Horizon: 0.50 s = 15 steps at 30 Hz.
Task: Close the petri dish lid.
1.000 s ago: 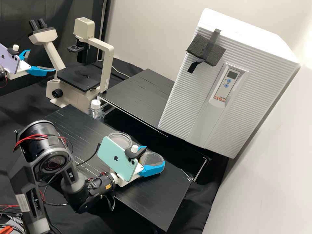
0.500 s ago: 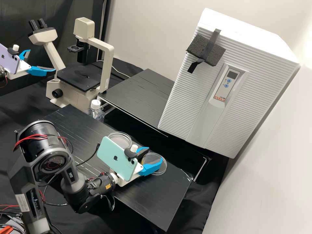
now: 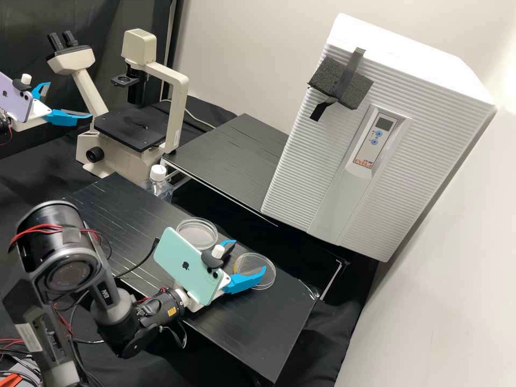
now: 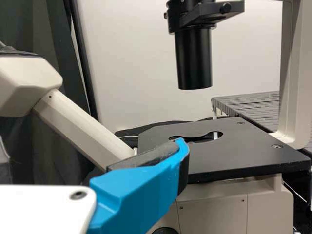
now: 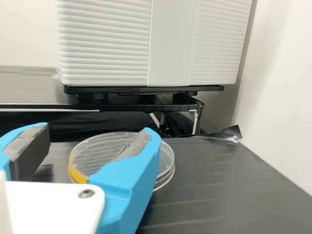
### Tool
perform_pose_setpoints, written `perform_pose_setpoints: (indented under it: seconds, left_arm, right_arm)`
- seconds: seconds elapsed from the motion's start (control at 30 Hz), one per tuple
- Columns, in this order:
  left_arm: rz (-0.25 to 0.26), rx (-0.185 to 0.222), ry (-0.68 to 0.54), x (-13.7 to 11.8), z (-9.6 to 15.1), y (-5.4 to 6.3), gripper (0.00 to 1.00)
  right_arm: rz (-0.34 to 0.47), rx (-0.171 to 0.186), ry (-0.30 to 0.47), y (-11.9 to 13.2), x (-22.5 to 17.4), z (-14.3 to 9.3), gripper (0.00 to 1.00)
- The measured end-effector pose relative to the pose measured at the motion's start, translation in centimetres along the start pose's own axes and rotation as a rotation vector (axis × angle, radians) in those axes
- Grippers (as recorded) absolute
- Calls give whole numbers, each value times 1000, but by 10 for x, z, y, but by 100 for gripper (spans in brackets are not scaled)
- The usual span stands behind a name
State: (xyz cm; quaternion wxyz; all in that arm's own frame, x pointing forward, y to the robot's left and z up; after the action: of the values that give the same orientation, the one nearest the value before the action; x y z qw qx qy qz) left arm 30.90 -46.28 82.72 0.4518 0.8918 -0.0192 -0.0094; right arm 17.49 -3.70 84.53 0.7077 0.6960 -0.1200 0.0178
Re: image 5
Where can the petri dish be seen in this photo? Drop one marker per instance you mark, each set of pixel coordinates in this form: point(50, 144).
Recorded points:
point(166, 181)

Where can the petri dish lid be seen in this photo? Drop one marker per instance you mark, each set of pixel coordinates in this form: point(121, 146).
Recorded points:
point(97, 151)

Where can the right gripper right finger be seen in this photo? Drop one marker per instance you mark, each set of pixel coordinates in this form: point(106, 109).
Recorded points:
point(129, 185)

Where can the black platform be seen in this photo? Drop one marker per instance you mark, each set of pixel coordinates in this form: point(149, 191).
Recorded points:
point(219, 182)
point(24, 92)

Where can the incubator door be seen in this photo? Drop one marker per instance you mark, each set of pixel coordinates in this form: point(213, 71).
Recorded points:
point(102, 44)

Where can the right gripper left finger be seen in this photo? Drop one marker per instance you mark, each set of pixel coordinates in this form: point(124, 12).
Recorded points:
point(26, 146)

